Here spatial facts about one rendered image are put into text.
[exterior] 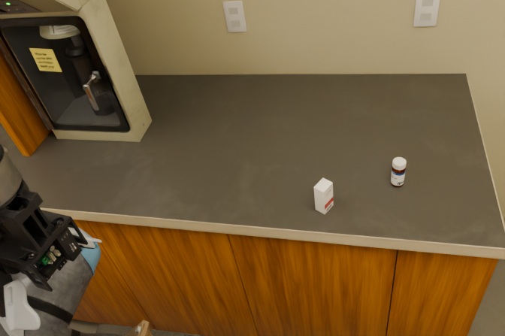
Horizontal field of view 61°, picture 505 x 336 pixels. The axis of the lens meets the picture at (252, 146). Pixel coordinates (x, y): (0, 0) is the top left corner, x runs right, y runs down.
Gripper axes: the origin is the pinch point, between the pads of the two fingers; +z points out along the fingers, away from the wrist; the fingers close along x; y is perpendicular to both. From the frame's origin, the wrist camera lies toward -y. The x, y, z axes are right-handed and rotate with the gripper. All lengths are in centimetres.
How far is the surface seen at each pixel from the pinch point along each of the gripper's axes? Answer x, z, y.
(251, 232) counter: 43, 39, 6
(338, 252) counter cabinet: 49, 49, 27
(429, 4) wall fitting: 121, 12, 41
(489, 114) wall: 126, 56, 65
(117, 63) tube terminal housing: 71, 8, -42
